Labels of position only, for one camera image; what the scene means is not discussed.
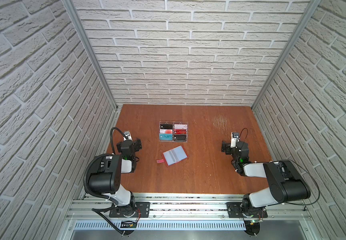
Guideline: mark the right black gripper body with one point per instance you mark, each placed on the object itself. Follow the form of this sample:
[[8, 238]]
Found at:
[[228, 149]]

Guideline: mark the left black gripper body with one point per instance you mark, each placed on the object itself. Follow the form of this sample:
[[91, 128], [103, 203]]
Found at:
[[137, 145]]

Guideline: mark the red leather card holder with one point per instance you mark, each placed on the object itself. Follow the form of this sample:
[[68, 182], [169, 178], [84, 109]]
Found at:
[[173, 156]]

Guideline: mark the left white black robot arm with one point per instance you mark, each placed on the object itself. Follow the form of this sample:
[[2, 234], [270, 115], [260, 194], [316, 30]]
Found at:
[[102, 177]]

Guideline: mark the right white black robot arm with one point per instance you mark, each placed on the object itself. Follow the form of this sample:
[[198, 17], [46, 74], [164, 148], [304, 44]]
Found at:
[[285, 183]]

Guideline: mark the teal card in organizer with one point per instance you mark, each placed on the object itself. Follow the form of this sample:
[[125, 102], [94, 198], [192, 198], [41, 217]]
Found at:
[[165, 137]]

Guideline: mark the white red-dot card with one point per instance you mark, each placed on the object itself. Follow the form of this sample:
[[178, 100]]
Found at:
[[165, 131]]

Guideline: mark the clear acrylic card organizer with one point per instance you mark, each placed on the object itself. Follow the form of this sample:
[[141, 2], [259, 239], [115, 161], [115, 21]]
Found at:
[[173, 131]]

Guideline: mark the black cards in organizer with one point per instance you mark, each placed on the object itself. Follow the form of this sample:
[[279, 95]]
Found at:
[[180, 138]]

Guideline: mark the white VIP card in organizer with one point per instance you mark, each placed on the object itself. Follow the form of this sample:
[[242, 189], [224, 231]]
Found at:
[[180, 127]]

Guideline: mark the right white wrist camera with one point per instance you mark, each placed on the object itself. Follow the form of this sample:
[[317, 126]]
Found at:
[[235, 138]]

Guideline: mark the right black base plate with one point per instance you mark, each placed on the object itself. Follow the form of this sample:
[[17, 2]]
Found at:
[[238, 210]]

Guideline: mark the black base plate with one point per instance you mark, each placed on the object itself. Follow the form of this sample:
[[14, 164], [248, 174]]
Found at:
[[238, 210], [139, 209]]

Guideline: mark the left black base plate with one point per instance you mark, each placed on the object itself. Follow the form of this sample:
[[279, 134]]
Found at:
[[139, 209]]

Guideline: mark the aluminium mounting rail frame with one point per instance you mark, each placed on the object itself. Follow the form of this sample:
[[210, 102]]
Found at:
[[188, 212]]

